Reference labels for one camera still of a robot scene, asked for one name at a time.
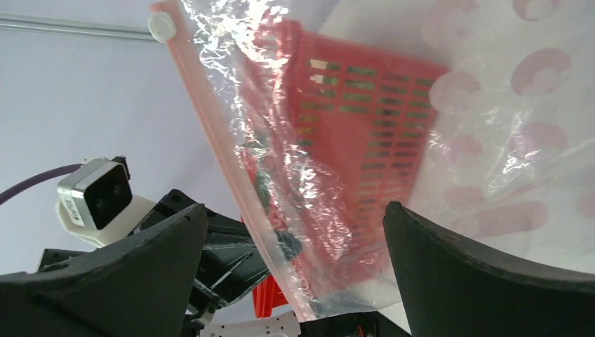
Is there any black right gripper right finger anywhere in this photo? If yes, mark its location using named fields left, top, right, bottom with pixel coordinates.
left=383, top=201, right=594, bottom=336

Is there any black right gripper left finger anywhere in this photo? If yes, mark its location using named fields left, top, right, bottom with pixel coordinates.
left=1, top=204, right=208, bottom=336

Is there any red plastic shopping basket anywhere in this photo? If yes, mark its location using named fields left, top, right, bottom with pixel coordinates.
left=239, top=19, right=447, bottom=320

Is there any clear zip top bag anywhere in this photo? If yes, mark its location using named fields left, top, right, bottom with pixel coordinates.
left=149, top=1, right=594, bottom=321

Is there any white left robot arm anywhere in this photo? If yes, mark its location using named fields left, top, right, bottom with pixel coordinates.
left=104, top=189, right=410, bottom=336

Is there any aluminium frame rail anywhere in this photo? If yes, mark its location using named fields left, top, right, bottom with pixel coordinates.
left=1, top=13, right=156, bottom=42

